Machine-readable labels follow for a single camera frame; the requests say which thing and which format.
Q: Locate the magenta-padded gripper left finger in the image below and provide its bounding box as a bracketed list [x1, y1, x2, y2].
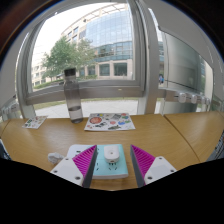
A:
[49, 144, 99, 189]

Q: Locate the small white charger block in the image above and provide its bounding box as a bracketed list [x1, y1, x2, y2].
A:
[103, 144, 120, 164]

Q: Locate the small colourful sticker sheet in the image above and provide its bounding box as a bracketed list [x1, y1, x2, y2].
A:
[22, 115, 48, 130]

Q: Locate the white window frame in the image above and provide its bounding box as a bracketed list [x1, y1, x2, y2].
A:
[14, 0, 161, 116]

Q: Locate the white and teal power strip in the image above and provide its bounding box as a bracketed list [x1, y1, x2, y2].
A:
[66, 143, 129, 180]

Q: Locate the white wall socket rail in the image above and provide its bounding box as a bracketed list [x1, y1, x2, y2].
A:
[164, 90, 212, 106]

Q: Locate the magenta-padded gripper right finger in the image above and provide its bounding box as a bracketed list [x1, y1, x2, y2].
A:
[129, 144, 178, 188]

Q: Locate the clear grey water bottle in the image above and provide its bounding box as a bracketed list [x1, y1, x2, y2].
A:
[63, 67, 84, 124]

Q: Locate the large colourful sticker sheet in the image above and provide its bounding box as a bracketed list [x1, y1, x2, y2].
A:
[83, 112, 136, 132]

